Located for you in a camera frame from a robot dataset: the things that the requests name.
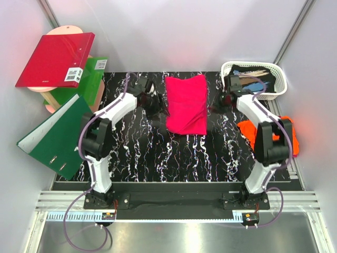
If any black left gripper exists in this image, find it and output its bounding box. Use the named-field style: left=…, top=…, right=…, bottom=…
left=141, top=93, right=170, bottom=122

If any magenta pink t shirt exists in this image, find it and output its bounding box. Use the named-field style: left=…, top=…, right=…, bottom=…
left=165, top=74, right=207, bottom=135

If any white plastic basket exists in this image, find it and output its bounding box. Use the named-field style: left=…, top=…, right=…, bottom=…
left=221, top=61, right=288, bottom=101

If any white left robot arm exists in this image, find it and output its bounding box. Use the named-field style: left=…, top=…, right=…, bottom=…
left=77, top=76, right=170, bottom=209

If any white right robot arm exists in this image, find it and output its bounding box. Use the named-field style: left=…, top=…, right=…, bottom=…
left=210, top=75, right=293, bottom=209

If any black printed t shirt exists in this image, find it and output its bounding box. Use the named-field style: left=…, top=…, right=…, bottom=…
left=229, top=64, right=276, bottom=93

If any orange folded t shirt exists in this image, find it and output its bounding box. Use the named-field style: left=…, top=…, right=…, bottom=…
left=237, top=120, right=300, bottom=157

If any light green folder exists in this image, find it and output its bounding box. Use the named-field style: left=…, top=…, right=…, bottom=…
left=50, top=57, right=108, bottom=106

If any pink wooden stool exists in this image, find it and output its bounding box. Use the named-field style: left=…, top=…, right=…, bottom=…
left=16, top=25, right=107, bottom=113

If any red ring binder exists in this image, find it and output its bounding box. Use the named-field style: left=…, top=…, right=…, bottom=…
left=15, top=33, right=95, bottom=87

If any dark green ring binder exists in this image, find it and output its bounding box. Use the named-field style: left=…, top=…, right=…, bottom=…
left=17, top=94, right=92, bottom=180

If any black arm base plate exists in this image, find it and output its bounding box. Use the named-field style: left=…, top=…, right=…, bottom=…
left=84, top=191, right=270, bottom=210

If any aluminium frame rail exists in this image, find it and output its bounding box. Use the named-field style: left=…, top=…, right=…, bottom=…
left=35, top=191, right=321, bottom=223

